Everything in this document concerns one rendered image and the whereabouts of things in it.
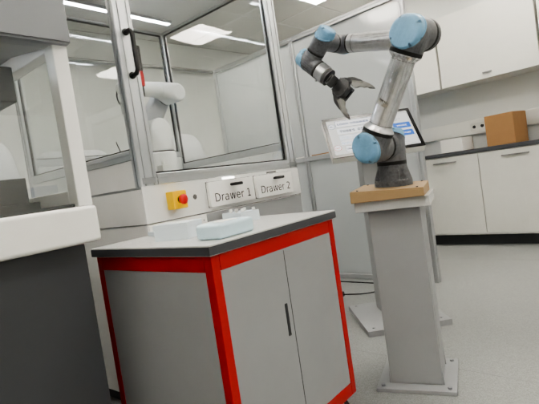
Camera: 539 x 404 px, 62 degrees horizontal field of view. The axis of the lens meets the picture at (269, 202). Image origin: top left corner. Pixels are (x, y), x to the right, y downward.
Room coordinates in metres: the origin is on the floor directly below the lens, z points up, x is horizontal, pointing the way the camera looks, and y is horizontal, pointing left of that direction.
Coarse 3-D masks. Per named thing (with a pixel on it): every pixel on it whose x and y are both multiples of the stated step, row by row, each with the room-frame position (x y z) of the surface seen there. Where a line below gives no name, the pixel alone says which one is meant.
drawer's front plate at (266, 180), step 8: (256, 176) 2.19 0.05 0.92; (264, 176) 2.24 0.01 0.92; (272, 176) 2.29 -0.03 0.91; (288, 176) 2.39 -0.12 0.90; (256, 184) 2.19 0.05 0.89; (264, 184) 2.23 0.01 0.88; (272, 184) 2.28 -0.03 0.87; (288, 184) 2.38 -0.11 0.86; (256, 192) 2.20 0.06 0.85; (272, 192) 2.27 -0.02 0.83; (280, 192) 2.32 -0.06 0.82
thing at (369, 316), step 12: (360, 168) 2.62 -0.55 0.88; (372, 168) 2.58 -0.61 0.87; (360, 180) 2.66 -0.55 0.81; (372, 180) 2.58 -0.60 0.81; (372, 252) 2.61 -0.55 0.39; (372, 264) 2.65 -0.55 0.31; (360, 312) 2.66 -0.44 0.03; (372, 312) 2.62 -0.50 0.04; (360, 324) 2.52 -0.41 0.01; (372, 324) 2.43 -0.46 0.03; (444, 324) 2.34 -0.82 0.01; (372, 336) 2.33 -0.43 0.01
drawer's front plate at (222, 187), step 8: (208, 184) 1.95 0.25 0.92; (216, 184) 1.98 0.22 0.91; (224, 184) 2.02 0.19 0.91; (240, 184) 2.10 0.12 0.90; (248, 184) 2.14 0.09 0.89; (208, 192) 1.95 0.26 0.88; (216, 192) 1.98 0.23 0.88; (224, 192) 2.01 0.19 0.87; (240, 192) 2.09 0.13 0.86; (248, 192) 2.14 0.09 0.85; (224, 200) 2.01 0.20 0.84; (232, 200) 2.05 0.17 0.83; (240, 200) 2.09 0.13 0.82
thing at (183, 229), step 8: (160, 224) 1.40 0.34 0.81; (168, 224) 1.37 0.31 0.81; (176, 224) 1.36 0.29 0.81; (184, 224) 1.35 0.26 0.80; (192, 224) 1.38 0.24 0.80; (160, 232) 1.39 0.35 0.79; (168, 232) 1.38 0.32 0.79; (176, 232) 1.37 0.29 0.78; (184, 232) 1.35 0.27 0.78; (192, 232) 1.38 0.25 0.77; (160, 240) 1.39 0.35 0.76; (168, 240) 1.38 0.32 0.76
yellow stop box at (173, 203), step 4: (168, 192) 1.77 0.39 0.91; (172, 192) 1.76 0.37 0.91; (176, 192) 1.78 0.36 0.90; (180, 192) 1.79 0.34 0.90; (184, 192) 1.81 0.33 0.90; (168, 196) 1.78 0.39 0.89; (172, 196) 1.76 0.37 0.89; (176, 196) 1.78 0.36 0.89; (168, 200) 1.78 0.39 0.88; (172, 200) 1.76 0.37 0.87; (176, 200) 1.77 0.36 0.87; (168, 204) 1.78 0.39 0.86; (172, 204) 1.77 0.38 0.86; (176, 204) 1.77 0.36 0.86; (180, 204) 1.79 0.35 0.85; (184, 204) 1.80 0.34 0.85; (168, 208) 1.78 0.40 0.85; (172, 208) 1.77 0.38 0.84; (176, 208) 1.77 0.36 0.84
